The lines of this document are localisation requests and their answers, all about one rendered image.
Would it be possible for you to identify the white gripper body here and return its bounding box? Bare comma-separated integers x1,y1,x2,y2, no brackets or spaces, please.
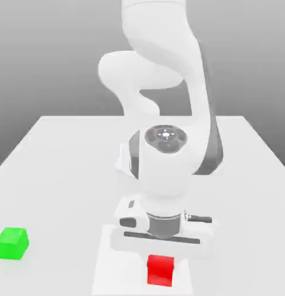
109,225,214,260

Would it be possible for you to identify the small red cube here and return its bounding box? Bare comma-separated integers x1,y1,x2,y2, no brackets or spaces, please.
147,254,175,287

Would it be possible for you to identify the small green cube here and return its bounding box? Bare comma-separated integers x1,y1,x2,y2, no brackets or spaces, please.
0,227,30,261

